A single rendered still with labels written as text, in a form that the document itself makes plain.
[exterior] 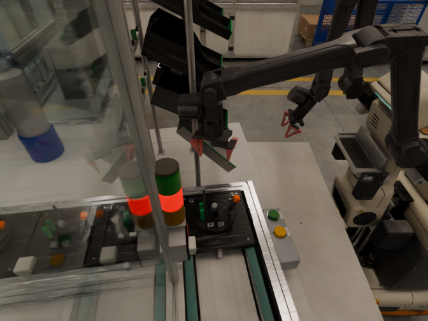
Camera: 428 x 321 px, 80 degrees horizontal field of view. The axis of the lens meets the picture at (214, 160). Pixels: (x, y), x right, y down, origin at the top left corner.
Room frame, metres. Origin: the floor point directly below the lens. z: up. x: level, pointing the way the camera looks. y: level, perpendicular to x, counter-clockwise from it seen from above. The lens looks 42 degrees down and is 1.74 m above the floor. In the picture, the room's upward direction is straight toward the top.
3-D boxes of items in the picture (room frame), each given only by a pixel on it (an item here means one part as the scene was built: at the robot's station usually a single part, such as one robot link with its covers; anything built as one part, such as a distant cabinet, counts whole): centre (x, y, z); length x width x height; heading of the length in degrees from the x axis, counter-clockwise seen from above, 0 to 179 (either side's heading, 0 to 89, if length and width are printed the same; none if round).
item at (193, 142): (0.65, 0.03, 1.22); 0.07 x 0.07 x 0.09; 70
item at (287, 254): (0.49, -0.23, 0.93); 0.21 x 0.07 x 0.06; 8
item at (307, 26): (5.71, -2.43, 0.20); 1.20 x 0.80 x 0.41; 89
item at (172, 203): (0.34, 0.09, 1.33); 0.05 x 0.05 x 0.05
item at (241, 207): (0.55, 0.00, 0.96); 0.24 x 0.24 x 0.02; 8
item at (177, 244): (0.34, 0.09, 1.29); 0.12 x 0.05 x 0.25; 8
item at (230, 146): (0.63, -0.03, 1.22); 0.07 x 0.07 x 0.09; 70
